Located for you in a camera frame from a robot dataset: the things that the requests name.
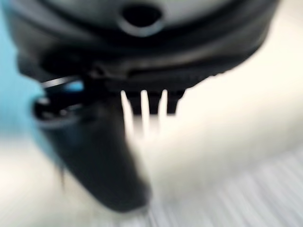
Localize white ribbed fabric sofa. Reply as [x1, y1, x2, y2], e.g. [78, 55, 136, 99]
[0, 4, 303, 227]

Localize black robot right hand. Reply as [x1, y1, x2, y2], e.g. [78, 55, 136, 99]
[2, 0, 280, 211]

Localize light blue cushion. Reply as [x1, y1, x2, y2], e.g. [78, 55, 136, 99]
[0, 0, 86, 173]

